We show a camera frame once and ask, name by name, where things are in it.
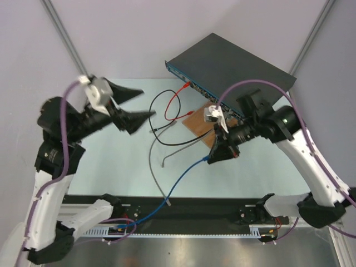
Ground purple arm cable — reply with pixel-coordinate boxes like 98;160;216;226
215;80;356;245
15;82;137;267

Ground blue ethernet cable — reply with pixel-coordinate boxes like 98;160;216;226
116;157;210;230

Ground red ethernet cable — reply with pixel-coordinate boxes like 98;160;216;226
164;81;194;120

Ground white slotted cable duct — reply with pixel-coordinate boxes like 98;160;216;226
82;226;130;238

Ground black blue network switch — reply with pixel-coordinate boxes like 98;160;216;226
165;33;296;103

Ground left aluminium frame post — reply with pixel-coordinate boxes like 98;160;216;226
40;0;88;75

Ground long grey ethernet cable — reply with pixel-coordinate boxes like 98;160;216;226
149;121;176;206

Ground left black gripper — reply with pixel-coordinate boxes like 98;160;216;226
68;77;157;141

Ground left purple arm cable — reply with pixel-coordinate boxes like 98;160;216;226
15;82;137;267

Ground right aluminium frame post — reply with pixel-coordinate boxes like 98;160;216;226
289;0;337;76

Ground black ethernet cable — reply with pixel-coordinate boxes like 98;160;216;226
149;88;216;147

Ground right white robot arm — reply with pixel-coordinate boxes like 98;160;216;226
207;90;355;229

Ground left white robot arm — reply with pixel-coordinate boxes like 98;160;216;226
15;76;152;266

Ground wooden board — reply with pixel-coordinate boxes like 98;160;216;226
182;102;215;149

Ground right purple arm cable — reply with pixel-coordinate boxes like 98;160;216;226
215;80;356;245

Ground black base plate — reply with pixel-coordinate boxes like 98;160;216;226
63;194;290;235

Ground aluminium frame post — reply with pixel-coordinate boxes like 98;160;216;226
289;0;337;76
40;0;88;75

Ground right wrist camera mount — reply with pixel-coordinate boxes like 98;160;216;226
203;105;229;134

